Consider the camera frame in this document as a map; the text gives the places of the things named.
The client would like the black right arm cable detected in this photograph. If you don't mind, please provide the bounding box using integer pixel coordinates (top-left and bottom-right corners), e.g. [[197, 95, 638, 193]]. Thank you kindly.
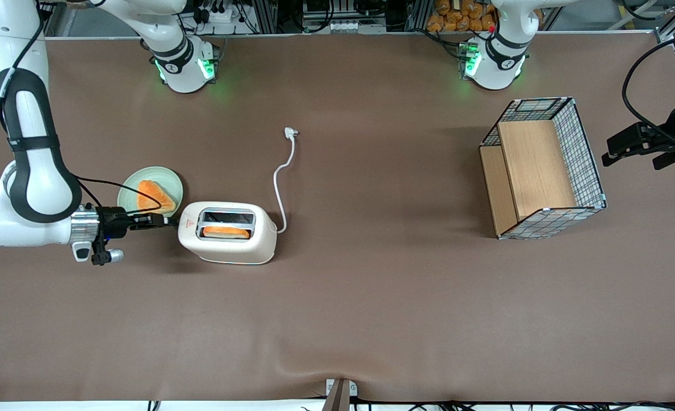
[[0, 0, 165, 215]]

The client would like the orange toy bread pile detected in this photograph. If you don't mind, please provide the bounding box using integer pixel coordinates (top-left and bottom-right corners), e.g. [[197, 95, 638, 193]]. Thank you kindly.
[[426, 0, 498, 33]]

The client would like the pale green round plate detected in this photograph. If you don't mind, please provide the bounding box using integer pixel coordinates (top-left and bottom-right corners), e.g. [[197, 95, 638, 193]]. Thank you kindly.
[[117, 166, 184, 217]]

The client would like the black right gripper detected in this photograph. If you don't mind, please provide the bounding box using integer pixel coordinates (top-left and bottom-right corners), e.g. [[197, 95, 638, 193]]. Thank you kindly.
[[96, 206, 180, 244]]

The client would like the white toaster power cable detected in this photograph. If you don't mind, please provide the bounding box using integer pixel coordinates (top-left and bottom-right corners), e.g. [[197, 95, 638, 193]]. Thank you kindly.
[[272, 127, 300, 235]]

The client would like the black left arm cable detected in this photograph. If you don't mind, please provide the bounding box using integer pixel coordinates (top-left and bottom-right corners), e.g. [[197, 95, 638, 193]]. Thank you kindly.
[[621, 34, 675, 148]]

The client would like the wooden basket insert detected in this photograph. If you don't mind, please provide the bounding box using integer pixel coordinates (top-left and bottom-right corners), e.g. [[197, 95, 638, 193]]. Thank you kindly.
[[479, 119, 579, 237]]

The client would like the white two-slot toaster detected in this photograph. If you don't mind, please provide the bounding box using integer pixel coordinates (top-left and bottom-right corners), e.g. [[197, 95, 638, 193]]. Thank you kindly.
[[177, 202, 278, 265]]

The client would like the black wire mesh basket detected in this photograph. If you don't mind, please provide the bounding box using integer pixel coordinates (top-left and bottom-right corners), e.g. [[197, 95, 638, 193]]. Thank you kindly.
[[478, 96, 608, 241]]

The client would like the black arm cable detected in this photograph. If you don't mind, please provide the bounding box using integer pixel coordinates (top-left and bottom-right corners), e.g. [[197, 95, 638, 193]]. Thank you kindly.
[[621, 34, 675, 148], [0, 0, 165, 215]]

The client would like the white power strip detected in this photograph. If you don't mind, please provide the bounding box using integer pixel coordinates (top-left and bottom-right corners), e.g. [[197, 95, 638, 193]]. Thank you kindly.
[[199, 5, 248, 25]]

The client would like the metal table edge bracket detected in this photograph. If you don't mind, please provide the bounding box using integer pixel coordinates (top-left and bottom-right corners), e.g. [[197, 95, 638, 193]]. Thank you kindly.
[[325, 378, 358, 411]]

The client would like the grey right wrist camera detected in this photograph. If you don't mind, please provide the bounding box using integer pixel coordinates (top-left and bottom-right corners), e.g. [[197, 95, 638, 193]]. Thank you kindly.
[[90, 247, 126, 267]]

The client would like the triangular orange bread piece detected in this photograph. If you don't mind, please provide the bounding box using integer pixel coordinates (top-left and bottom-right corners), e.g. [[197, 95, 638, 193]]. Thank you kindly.
[[137, 180, 177, 213]]

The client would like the orange bread slice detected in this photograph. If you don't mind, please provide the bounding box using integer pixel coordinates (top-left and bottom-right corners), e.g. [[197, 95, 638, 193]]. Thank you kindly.
[[201, 225, 252, 240]]

